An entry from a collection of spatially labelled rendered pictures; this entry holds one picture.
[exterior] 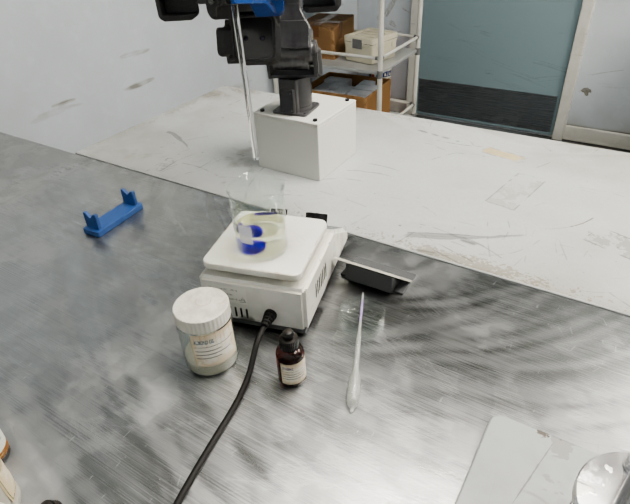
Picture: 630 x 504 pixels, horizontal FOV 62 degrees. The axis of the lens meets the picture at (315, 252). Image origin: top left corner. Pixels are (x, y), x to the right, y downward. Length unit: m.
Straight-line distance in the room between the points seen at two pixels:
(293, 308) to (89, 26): 1.76
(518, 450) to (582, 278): 0.30
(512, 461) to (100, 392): 0.41
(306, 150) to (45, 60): 1.35
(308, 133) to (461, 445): 0.57
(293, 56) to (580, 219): 0.51
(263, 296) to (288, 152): 0.41
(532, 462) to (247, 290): 0.33
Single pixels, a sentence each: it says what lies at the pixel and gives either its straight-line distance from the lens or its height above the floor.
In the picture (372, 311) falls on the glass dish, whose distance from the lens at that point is 0.65.
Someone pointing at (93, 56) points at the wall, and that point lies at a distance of 2.22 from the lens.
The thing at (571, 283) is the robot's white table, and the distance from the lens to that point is 0.75.
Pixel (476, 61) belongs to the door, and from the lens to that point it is 3.55.
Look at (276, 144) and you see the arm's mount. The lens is 0.96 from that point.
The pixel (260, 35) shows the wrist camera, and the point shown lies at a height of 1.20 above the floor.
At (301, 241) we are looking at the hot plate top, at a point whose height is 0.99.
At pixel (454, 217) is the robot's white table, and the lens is 0.84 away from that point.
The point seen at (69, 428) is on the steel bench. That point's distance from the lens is 0.60.
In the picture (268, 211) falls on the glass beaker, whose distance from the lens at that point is 0.56.
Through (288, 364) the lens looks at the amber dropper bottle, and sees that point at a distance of 0.54.
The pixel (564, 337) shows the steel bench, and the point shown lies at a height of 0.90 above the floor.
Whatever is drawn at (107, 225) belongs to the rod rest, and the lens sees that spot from 0.88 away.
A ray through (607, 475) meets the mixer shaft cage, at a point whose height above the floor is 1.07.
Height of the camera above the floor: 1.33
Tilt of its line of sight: 35 degrees down
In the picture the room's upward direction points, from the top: 3 degrees counter-clockwise
